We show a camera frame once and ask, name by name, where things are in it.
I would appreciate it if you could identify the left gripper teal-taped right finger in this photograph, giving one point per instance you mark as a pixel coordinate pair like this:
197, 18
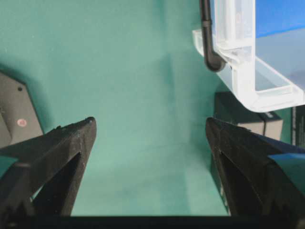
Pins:
259, 176

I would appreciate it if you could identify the clear plastic storage case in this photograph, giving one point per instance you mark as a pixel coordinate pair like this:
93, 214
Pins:
264, 74

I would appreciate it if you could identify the black D435i box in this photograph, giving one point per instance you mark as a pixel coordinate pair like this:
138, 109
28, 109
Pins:
228, 109

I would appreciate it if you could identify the left gripper teal-taped left finger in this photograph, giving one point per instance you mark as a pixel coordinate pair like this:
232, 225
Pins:
45, 178

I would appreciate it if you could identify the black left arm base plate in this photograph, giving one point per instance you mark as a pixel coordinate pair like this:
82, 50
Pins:
18, 117

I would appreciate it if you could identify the green table cloth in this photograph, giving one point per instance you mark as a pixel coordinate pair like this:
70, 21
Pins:
132, 65

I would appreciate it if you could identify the black D415 box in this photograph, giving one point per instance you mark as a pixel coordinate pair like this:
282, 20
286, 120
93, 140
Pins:
298, 126

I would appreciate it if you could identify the blue liner in case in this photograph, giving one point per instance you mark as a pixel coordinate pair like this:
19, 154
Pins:
277, 16

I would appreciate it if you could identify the black aluminium frame rail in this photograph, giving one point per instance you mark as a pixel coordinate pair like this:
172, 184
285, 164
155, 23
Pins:
213, 61

